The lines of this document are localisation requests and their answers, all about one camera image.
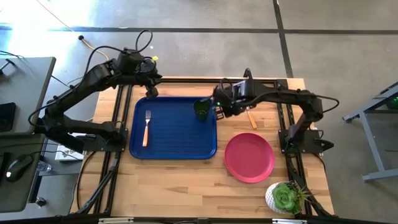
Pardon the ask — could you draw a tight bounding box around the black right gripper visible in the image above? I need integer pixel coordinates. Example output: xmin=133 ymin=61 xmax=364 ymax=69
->
xmin=198 ymin=79 xmax=259 ymax=121

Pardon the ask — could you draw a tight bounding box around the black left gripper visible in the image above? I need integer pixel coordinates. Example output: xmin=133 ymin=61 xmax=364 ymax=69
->
xmin=133 ymin=57 xmax=163 ymax=99

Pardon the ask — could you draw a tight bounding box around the green faceted plastic cup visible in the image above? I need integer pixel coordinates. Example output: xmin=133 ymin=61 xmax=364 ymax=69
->
xmin=193 ymin=98 xmax=213 ymax=122

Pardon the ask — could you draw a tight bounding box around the fork with wooden handle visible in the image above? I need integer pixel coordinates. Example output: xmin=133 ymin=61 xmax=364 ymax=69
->
xmin=142 ymin=110 xmax=152 ymax=147

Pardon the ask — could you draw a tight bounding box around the spoon with wooden handle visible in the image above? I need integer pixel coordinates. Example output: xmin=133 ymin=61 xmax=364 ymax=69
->
xmin=245 ymin=107 xmax=258 ymax=130

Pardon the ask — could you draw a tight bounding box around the blue plastic tray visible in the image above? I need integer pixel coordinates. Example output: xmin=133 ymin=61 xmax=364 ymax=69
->
xmin=129 ymin=96 xmax=218 ymax=161

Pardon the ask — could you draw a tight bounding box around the pink round plate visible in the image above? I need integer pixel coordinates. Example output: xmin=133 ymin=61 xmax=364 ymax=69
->
xmin=224 ymin=132 xmax=275 ymax=184

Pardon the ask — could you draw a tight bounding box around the white printed box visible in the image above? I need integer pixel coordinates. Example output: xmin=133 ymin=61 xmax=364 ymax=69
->
xmin=55 ymin=133 xmax=85 ymax=162

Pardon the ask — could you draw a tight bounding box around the succulent plant in white pot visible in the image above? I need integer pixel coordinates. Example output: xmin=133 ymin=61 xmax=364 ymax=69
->
xmin=264 ymin=180 xmax=312 ymax=215

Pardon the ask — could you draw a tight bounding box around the clear water bottle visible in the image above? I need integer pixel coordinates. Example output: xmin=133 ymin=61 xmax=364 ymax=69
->
xmin=36 ymin=161 xmax=53 ymax=174

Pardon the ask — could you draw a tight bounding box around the black flat device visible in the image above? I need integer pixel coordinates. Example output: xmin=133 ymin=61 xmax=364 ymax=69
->
xmin=0 ymin=102 xmax=16 ymax=133

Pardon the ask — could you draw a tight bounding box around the black computer mouse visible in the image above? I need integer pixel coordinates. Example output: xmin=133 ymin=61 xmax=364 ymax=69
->
xmin=5 ymin=154 xmax=34 ymax=183

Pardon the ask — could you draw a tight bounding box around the dark grey desk top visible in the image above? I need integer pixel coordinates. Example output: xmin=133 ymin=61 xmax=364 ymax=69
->
xmin=0 ymin=133 xmax=47 ymax=214

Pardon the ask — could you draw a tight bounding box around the black aluminium table frame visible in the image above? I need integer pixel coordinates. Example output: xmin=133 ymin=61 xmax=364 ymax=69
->
xmin=70 ymin=76 xmax=335 ymax=224

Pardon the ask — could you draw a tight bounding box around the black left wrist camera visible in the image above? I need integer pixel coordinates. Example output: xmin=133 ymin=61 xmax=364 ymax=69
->
xmin=117 ymin=48 xmax=146 ymax=74

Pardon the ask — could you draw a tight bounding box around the yellow power cable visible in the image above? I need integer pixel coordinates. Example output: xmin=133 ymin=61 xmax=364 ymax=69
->
xmin=78 ymin=34 xmax=110 ymax=62

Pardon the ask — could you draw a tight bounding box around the thin yellow cord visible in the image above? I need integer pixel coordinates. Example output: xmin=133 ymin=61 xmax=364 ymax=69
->
xmin=35 ymin=0 xmax=75 ymax=32

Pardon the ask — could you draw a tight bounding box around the silver metal bracket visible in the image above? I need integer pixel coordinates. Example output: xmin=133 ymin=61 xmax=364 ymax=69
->
xmin=272 ymin=218 xmax=308 ymax=224
xmin=98 ymin=217 xmax=134 ymax=224

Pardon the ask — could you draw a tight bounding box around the grey metal table frame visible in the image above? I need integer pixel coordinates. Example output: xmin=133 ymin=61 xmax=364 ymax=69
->
xmin=343 ymin=81 xmax=398 ymax=183

